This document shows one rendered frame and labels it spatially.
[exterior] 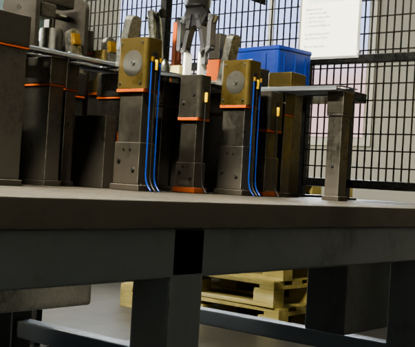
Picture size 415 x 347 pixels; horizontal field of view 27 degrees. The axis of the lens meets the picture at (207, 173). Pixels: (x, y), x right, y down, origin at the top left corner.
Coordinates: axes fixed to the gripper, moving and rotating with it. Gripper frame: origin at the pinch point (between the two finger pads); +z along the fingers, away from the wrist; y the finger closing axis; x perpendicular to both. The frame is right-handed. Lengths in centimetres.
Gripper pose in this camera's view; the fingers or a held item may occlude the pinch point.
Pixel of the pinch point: (194, 66)
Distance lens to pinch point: 241.5
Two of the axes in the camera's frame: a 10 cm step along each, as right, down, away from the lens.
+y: 7.8, 0.4, -6.2
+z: -0.6, 10.0, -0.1
